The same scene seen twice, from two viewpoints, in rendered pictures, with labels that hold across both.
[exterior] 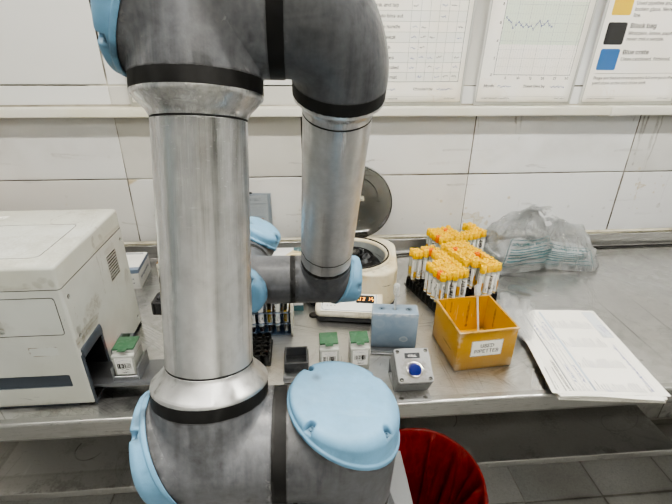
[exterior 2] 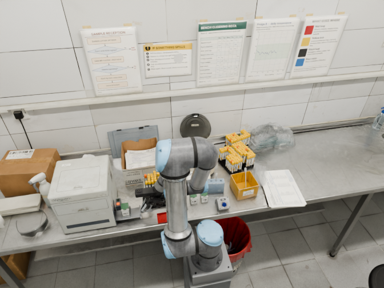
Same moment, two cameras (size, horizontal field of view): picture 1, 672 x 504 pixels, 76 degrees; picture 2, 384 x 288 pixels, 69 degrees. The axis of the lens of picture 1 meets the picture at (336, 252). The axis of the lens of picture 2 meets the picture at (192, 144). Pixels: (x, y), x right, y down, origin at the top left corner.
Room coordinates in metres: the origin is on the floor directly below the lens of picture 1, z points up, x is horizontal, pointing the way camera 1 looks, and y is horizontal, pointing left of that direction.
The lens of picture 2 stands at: (-0.35, 0.15, 2.20)
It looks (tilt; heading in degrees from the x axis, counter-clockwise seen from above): 39 degrees down; 353
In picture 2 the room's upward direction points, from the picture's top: straight up
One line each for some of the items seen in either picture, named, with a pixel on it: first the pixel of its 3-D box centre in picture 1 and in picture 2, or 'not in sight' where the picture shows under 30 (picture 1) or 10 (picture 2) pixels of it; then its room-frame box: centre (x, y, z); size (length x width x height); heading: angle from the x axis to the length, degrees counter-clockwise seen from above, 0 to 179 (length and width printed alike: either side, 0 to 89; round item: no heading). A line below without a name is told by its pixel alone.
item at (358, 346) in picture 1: (358, 349); (203, 196); (0.74, -0.05, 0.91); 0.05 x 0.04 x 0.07; 5
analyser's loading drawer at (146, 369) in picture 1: (119, 369); (122, 214); (0.66, 0.42, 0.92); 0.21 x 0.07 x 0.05; 95
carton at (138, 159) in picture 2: not in sight; (141, 160); (1.06, 0.32, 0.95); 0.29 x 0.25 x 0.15; 5
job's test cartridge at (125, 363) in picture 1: (128, 358); (125, 210); (0.66, 0.40, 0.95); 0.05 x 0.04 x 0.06; 5
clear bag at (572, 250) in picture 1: (566, 241); (283, 134); (1.24, -0.73, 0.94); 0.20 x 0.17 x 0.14; 78
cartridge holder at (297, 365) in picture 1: (296, 361); not in sight; (0.72, 0.08, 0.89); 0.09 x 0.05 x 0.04; 5
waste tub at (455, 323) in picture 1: (472, 331); (243, 185); (0.79, -0.31, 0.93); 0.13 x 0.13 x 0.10; 10
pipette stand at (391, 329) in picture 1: (393, 327); (215, 186); (0.80, -0.13, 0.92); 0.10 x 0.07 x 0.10; 87
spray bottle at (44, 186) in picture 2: not in sight; (44, 190); (0.81, 0.86, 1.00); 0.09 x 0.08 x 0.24; 5
